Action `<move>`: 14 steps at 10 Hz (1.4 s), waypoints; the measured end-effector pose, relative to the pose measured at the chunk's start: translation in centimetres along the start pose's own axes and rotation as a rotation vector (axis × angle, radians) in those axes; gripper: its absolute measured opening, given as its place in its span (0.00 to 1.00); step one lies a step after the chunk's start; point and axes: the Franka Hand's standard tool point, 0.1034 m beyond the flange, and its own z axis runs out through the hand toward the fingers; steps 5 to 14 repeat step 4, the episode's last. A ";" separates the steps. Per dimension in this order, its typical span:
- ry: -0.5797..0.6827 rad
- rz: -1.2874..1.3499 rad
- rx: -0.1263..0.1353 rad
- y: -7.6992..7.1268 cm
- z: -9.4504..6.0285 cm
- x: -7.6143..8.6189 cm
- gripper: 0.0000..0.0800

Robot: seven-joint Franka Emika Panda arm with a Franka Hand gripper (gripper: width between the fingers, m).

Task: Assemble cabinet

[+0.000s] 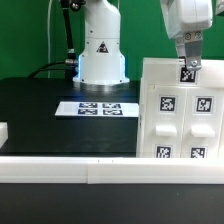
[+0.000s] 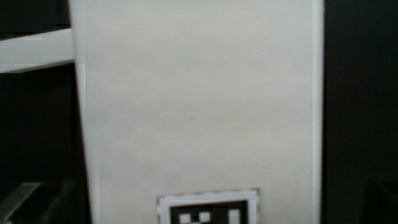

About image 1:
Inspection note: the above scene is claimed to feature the white cabinet door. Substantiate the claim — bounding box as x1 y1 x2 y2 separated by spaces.
145 86 186 158
181 87 224 158

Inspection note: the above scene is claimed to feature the white marker sheet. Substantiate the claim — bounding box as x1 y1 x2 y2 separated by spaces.
55 101 139 118

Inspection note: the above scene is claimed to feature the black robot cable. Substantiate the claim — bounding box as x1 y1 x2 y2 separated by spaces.
27 0 81 80

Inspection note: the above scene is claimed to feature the small white cabinet top box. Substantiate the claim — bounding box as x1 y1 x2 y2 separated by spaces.
141 58 224 88

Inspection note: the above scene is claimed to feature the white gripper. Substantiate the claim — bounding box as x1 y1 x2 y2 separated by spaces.
160 0 213 71

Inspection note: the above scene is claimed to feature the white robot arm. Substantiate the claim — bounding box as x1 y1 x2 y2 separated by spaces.
60 0 224 88

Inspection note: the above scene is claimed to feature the white cabinet body box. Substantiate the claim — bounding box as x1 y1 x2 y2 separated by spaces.
135 76 224 159

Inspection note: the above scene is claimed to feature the white thin cable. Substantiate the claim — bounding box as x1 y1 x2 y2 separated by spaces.
47 0 54 79

